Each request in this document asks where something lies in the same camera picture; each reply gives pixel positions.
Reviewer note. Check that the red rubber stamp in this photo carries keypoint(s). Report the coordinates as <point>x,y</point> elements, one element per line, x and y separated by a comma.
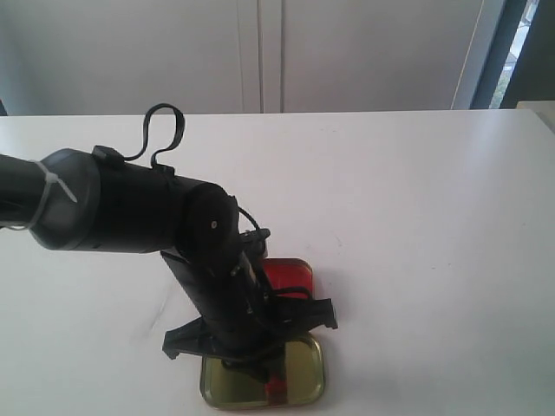
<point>276,387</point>

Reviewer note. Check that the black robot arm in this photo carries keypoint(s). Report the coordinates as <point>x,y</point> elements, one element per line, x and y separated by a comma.
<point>122,207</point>

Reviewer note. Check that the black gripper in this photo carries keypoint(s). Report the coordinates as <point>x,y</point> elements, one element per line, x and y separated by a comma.
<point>242,319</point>

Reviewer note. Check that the gold tin lid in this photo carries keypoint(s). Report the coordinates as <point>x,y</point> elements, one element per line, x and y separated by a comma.
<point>231,387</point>

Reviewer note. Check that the white zip tie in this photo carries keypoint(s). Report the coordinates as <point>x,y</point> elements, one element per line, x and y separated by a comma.
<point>50,181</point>

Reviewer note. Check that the red ink pad tin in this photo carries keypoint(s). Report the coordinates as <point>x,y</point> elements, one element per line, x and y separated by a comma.
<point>292,274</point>

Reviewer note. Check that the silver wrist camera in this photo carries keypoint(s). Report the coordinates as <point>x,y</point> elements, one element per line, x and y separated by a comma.
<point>255,243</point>

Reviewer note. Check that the white cabinet doors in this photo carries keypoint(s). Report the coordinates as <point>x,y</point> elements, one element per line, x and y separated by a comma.
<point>225,57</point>

